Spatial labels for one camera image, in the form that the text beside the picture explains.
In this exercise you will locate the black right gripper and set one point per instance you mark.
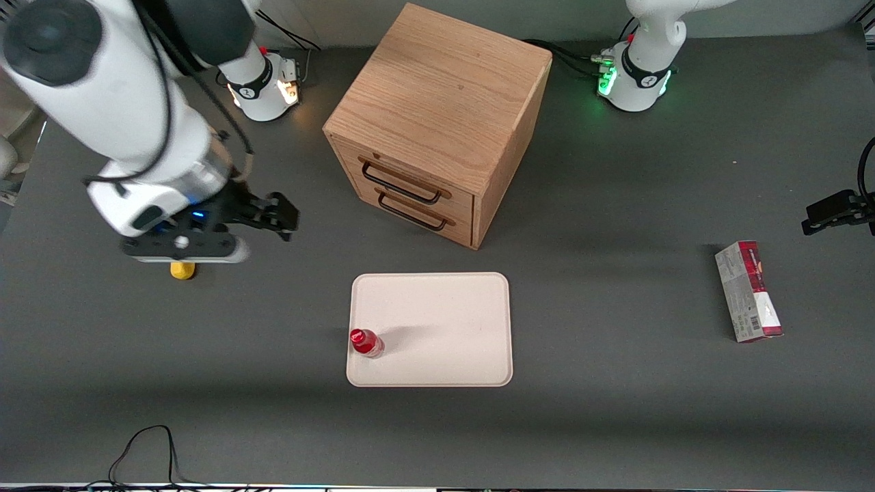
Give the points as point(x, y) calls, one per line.
point(237, 206)

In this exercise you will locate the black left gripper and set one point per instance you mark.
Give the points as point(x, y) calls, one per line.
point(835, 210)

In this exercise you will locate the red coke bottle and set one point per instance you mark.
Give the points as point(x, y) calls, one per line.
point(366, 343)

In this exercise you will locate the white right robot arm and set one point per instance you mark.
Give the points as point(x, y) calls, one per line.
point(116, 102)

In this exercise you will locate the beige plastic tray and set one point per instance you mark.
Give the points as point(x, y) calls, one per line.
point(444, 321)

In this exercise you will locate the red and grey carton box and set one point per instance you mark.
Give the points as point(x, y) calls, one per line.
point(748, 294)

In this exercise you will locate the yellow lemon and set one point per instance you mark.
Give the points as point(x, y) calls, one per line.
point(182, 271)

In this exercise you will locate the wooden drawer front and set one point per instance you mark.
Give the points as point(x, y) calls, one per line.
point(463, 232)
point(461, 203)

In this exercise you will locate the wooden drawer cabinet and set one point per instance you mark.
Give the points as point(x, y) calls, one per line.
point(444, 89)

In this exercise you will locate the beige background object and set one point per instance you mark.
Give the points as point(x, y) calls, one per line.
point(17, 123)

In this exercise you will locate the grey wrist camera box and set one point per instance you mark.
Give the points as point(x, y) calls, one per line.
point(184, 250)

